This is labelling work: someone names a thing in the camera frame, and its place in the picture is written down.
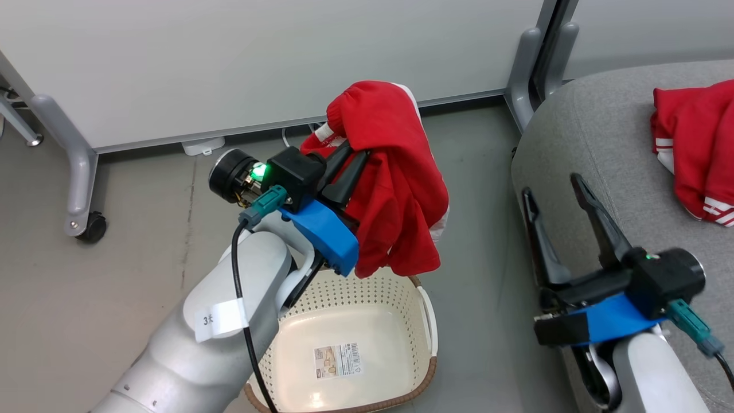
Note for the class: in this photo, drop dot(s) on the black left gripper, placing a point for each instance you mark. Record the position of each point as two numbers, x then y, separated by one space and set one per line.
295 175

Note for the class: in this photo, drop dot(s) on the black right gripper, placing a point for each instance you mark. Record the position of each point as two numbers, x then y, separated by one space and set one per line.
648 284

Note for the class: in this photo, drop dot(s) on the red white-striped garment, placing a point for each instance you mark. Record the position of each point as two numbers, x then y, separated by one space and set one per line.
697 137
395 172

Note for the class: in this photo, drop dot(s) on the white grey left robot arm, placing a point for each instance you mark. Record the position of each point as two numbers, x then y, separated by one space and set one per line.
195 355

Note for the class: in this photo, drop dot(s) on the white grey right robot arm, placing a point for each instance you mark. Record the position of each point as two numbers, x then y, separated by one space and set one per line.
654 378

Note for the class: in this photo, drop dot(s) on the grey sofa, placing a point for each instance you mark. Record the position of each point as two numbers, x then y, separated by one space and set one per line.
585 132

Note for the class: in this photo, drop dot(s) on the small white floor block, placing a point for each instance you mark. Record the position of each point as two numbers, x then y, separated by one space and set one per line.
203 146

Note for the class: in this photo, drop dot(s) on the large white partition panel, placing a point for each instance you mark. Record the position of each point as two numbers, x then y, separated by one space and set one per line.
258 57

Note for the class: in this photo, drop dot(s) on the cream perforated laundry basket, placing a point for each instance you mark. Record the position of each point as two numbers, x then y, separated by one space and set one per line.
367 321

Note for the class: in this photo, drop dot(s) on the grey curved panel leg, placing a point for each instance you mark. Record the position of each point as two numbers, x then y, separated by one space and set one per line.
565 51
523 74

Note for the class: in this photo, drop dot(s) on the printed barcode sticker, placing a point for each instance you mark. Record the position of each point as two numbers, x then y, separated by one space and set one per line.
338 360

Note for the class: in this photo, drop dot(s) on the white tape label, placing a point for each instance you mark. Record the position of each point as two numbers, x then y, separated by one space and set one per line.
221 318

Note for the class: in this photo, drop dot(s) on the narrow white partition panel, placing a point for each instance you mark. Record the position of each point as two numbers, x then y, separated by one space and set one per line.
659 28

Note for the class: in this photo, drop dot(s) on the grey panel leg with caster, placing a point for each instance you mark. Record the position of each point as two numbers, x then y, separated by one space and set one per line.
74 166

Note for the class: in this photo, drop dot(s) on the grey slanted panel leg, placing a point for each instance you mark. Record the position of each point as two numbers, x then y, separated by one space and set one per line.
17 123

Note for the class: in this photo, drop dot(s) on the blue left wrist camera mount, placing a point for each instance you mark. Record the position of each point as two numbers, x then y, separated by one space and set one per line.
327 232

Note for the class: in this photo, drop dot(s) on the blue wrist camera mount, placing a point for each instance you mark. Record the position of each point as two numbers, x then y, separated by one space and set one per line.
613 321
327 232

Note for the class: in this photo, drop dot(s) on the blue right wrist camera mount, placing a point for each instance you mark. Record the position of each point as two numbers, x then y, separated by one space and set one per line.
613 321

